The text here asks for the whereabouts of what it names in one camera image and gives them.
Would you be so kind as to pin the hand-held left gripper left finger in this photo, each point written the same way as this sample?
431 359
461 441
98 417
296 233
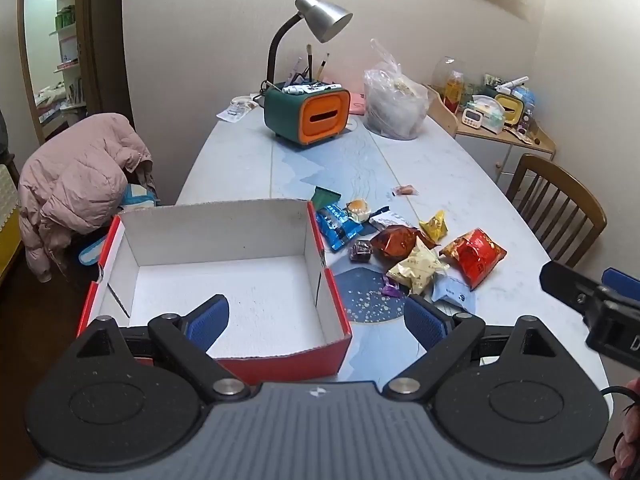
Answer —
210 317

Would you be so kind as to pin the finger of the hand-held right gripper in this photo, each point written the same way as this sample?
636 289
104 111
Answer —
567 282
622 285

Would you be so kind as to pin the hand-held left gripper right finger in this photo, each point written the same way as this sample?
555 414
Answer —
425 322

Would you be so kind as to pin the red cardboard box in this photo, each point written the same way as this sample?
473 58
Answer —
225 290

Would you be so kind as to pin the light blue snack packet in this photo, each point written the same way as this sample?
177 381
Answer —
455 296

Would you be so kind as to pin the cream snack packet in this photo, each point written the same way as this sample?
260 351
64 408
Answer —
417 267

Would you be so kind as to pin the red snack packet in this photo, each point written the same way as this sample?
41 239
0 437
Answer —
475 257

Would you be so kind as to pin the brown foil snack packet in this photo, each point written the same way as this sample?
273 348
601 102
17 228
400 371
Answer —
397 241

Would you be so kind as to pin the dark purple snack packet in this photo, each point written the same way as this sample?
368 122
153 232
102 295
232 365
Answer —
361 251

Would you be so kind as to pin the small round cake packet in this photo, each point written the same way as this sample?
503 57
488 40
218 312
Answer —
359 210

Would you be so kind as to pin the green snack packet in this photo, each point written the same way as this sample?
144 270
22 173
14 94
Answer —
326 196

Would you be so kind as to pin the person's right hand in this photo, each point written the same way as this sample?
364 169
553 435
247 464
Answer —
631 452

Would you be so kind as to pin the small purple candy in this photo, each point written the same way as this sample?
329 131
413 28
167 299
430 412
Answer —
390 287

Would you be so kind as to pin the wooden chair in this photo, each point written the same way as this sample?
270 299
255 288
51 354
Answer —
560 200

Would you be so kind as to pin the small yellow packet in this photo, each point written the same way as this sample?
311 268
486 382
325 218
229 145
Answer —
434 227

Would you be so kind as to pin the white and black packet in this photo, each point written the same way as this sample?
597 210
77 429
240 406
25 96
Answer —
392 220

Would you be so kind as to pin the pink wrapped candy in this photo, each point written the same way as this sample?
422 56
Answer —
404 190

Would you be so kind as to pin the light blue bag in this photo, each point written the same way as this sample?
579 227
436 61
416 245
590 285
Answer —
137 197

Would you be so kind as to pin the wooden cabinet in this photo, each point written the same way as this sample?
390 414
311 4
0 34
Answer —
490 152

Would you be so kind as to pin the yellow tissue box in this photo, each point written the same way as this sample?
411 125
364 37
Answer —
509 107

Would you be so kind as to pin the white kitchen timer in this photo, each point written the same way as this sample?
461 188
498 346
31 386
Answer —
471 117

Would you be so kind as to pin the pink puffer jacket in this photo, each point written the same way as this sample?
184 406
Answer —
75 180

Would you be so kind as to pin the white paper packet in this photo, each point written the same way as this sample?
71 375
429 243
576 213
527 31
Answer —
237 109

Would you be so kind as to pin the clear plastic bag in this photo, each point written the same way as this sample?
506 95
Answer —
395 105

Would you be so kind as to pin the cream and yellow cushion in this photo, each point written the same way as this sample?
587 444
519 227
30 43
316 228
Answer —
7 220

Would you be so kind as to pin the glass jar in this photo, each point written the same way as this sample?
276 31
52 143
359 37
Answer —
450 85

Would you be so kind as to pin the pink folder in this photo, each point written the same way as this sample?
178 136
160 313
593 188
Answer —
357 102

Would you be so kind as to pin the green and orange tissue box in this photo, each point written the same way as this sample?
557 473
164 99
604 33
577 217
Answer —
320 115

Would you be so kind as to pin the paint brush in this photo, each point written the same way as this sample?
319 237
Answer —
322 67
309 62

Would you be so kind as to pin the bookshelf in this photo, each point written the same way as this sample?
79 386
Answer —
62 35

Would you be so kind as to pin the silver desk lamp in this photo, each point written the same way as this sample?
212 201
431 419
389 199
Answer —
322 17

